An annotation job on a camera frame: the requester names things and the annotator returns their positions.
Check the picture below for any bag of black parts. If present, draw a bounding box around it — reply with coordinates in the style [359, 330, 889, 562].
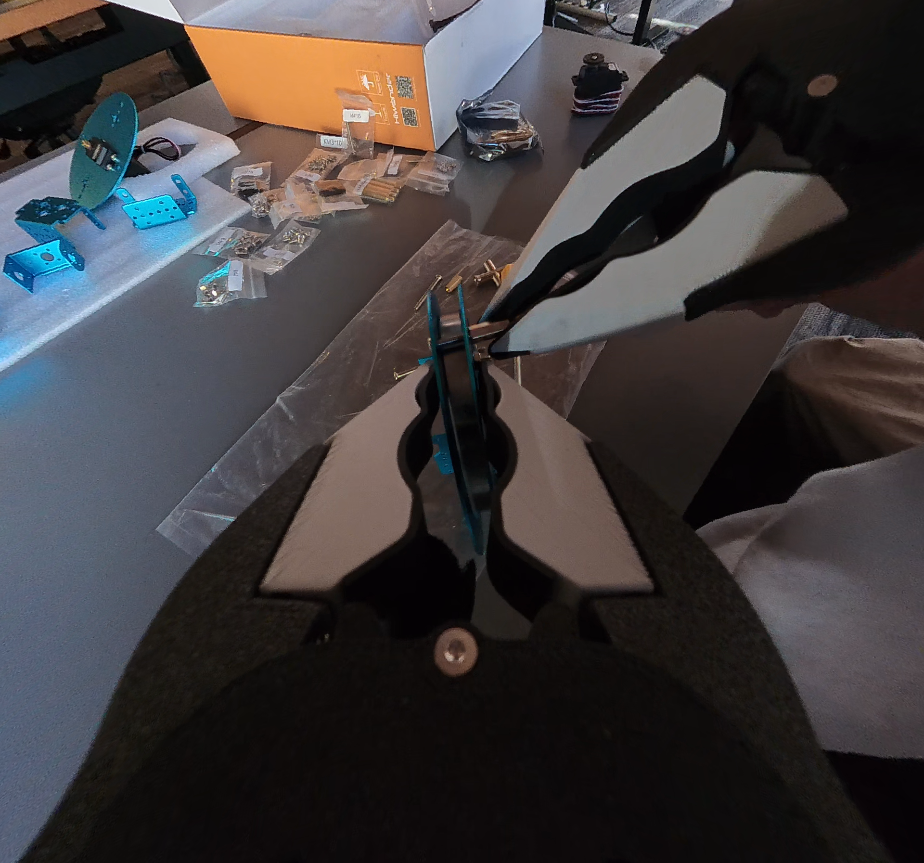
[456, 98, 542, 160]

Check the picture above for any pile of small screw bags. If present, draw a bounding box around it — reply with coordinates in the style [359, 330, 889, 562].
[191, 87, 463, 308]

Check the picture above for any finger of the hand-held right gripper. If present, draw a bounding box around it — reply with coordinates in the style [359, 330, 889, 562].
[480, 76, 736, 322]
[489, 168, 849, 360]

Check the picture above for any wide blue perforated bracket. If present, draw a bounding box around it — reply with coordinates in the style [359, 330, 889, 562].
[115, 173, 199, 231]

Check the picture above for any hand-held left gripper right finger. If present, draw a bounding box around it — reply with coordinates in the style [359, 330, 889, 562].
[482, 363, 656, 623]

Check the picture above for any orange and white cardboard box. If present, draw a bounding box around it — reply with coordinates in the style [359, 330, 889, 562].
[0, 0, 551, 153]

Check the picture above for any teal multi-hole metal bracket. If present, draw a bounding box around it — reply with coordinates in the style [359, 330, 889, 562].
[14, 196, 107, 245]

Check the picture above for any small blue angle bracket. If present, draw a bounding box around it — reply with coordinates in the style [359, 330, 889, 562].
[2, 238, 86, 295]

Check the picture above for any black servo motor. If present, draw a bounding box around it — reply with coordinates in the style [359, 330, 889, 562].
[85, 137, 153, 180]
[572, 53, 629, 116]

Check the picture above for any blue oval metal plate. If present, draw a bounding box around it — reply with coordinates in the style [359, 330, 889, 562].
[68, 92, 138, 210]

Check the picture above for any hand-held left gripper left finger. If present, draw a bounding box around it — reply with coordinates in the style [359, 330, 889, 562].
[258, 365, 474, 639]

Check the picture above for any large clear plastic bag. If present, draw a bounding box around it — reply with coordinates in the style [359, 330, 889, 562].
[157, 220, 607, 561]

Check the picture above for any grey desk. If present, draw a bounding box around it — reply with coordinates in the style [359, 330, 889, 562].
[0, 26, 809, 863]

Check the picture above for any white foam sheet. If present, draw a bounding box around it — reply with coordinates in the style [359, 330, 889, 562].
[0, 118, 250, 373]

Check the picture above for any wood-edged desk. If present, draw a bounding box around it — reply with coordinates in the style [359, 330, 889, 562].
[0, 0, 199, 138]

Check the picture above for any blue round turntable base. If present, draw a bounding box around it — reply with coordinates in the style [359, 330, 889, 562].
[423, 291, 502, 555]

